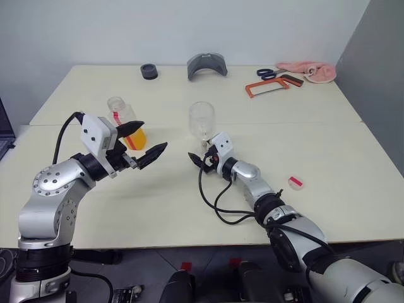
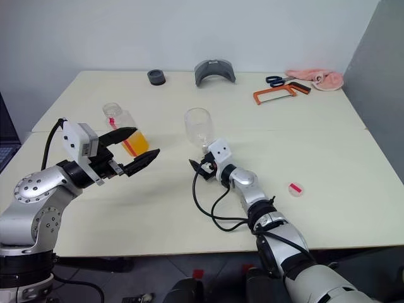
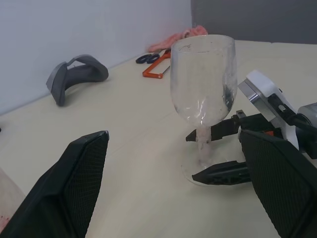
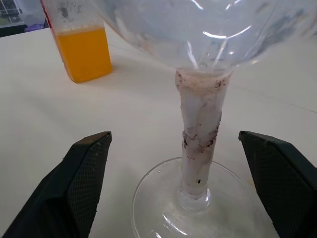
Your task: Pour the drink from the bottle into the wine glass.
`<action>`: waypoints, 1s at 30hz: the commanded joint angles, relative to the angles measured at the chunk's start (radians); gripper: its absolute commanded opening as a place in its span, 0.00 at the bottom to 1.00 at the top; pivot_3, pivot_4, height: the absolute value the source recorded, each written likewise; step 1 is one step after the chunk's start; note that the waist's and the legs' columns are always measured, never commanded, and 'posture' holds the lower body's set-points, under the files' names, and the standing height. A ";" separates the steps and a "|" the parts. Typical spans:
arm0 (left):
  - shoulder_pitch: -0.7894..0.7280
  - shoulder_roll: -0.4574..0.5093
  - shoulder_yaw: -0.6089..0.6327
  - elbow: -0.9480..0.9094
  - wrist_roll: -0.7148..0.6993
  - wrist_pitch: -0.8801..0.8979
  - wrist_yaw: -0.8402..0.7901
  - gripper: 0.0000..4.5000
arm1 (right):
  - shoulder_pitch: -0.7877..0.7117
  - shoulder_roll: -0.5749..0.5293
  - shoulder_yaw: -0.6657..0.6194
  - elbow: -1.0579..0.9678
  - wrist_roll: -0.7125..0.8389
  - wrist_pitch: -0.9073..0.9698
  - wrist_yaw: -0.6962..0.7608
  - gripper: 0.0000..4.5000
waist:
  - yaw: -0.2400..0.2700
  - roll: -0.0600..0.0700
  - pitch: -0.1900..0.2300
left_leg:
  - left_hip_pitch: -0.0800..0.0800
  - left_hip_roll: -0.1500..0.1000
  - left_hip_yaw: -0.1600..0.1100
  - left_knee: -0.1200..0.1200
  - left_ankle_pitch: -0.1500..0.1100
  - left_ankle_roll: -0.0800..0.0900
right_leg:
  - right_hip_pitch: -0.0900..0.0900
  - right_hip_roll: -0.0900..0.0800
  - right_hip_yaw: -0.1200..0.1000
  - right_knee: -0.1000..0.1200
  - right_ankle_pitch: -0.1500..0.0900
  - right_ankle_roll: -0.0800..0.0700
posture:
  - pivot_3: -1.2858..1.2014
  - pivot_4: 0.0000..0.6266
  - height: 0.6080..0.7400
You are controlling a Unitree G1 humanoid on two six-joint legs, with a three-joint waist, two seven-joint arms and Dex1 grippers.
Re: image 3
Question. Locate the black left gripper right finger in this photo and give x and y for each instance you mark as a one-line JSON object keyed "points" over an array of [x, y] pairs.
{"points": [[284, 183]]}

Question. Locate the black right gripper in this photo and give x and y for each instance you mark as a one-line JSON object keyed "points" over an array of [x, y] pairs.
{"points": [[257, 124]]}

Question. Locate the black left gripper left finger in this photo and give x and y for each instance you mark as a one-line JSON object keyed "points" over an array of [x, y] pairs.
{"points": [[62, 188]]}

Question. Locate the clear wine glass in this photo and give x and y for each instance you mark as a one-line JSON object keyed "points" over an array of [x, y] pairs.
{"points": [[200, 81]]}

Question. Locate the grey curved plastic part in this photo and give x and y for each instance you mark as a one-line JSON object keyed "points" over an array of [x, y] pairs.
{"points": [[74, 74]]}

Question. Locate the pink cloth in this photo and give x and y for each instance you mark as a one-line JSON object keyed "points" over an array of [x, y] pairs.
{"points": [[173, 39]]}

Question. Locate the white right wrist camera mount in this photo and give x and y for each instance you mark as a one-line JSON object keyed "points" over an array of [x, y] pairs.
{"points": [[263, 84]]}

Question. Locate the orange hacksaw frame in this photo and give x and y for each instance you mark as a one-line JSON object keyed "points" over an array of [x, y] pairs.
{"points": [[151, 72]]}

